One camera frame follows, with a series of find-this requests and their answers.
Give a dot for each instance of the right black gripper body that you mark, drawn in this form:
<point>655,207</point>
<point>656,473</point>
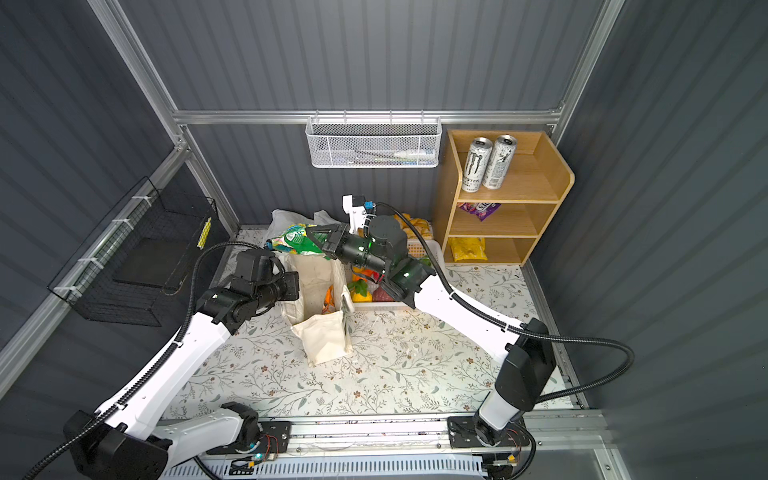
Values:
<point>356,251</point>

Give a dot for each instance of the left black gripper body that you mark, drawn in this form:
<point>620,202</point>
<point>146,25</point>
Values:
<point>281,290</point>

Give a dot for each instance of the green snack bag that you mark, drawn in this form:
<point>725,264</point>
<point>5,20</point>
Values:
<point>293,240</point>

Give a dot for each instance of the white plastic grocery bag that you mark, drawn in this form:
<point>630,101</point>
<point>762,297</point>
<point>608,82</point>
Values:
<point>283,219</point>

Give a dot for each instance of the beige canvas tote bag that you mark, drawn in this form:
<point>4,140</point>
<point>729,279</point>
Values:
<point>319,316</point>

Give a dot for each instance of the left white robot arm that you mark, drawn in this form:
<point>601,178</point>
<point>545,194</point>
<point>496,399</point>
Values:
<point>123,438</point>

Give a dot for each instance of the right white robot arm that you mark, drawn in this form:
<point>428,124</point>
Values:
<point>526,362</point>

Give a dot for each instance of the tray of bread rolls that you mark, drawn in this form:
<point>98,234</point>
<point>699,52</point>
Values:
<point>422,226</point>

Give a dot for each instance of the yellow snack bag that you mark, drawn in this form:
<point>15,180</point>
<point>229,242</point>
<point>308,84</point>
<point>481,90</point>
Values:
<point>466,249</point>

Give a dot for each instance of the toothpaste tube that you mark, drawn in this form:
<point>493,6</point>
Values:
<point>415,155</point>

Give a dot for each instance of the purple snack packet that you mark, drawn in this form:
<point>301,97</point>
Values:
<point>480,210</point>

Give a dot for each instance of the white Monster can left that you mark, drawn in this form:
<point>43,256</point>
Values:
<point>477,158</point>

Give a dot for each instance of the white monster can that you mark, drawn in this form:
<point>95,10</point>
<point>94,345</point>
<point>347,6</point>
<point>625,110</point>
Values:
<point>477,158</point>
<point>500,160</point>

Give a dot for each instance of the white Monster can right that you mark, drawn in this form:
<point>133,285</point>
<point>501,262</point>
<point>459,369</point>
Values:
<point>500,160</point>

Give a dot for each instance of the wooden shelf unit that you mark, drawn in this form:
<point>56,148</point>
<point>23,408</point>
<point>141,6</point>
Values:
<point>537,183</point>

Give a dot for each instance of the white wire wall basket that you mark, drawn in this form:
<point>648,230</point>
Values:
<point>352,143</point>

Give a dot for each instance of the black wire wall basket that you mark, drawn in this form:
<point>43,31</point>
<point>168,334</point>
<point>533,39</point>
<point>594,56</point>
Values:
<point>137,272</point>

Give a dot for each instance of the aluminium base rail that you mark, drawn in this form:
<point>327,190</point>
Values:
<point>391,434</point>

